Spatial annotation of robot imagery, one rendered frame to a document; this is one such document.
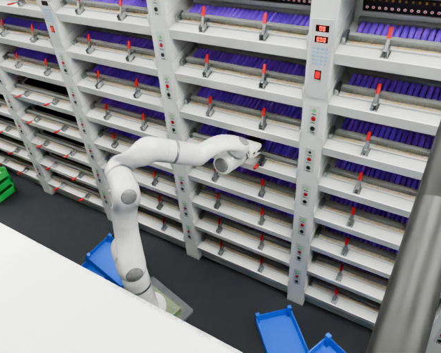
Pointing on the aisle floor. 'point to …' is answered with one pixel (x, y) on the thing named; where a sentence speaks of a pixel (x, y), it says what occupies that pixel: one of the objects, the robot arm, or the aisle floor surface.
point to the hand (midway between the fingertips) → (257, 143)
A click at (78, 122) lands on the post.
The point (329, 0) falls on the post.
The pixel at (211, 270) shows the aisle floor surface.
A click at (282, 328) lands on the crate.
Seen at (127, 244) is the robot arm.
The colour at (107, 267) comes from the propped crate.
